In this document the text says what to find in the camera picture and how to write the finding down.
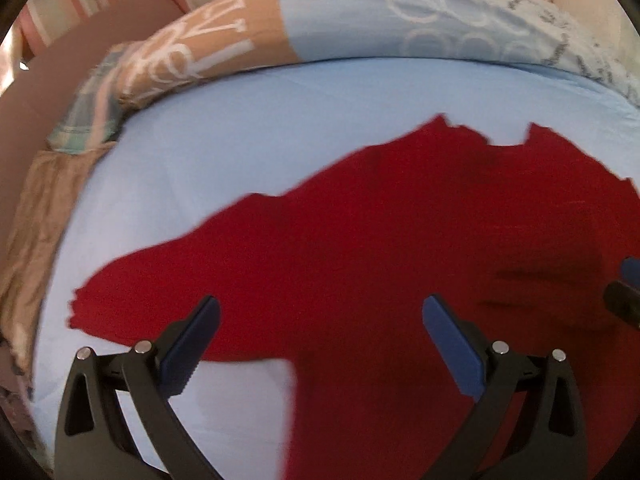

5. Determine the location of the blue and tan folded duvet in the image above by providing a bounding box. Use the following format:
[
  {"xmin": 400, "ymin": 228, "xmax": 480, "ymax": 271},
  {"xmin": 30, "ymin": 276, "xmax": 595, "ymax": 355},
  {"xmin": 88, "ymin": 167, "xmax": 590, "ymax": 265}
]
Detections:
[{"xmin": 116, "ymin": 0, "xmax": 639, "ymax": 110}]

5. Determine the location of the pink upholstered headboard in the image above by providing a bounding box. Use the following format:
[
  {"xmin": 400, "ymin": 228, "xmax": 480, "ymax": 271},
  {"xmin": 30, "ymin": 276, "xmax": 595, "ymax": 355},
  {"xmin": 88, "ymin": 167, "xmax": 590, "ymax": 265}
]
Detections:
[{"xmin": 0, "ymin": 0, "xmax": 183, "ymax": 240}]

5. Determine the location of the light blue quilted bedspread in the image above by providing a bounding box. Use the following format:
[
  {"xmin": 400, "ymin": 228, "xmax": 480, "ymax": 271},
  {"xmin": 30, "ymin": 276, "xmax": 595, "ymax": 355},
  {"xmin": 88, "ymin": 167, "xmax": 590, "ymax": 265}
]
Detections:
[{"xmin": 30, "ymin": 58, "xmax": 639, "ymax": 451}]

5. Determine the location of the red knit sweater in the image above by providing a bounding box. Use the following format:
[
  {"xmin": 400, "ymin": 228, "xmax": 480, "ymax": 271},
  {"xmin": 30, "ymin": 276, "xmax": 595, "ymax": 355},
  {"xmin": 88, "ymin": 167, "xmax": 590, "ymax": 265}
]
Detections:
[{"xmin": 70, "ymin": 118, "xmax": 639, "ymax": 479}]

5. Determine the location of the plaid pastel pillow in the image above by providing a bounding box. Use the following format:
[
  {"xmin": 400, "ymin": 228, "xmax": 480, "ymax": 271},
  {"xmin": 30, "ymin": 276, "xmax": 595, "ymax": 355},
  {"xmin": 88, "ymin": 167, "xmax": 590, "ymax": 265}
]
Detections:
[{"xmin": 47, "ymin": 42, "xmax": 137, "ymax": 155}]

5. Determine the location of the tan folded garment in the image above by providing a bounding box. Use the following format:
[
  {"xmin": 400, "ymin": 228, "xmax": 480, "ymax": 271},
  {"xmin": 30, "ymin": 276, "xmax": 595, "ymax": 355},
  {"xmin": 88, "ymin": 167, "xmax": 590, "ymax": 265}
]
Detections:
[{"xmin": 1, "ymin": 142, "xmax": 115, "ymax": 376}]

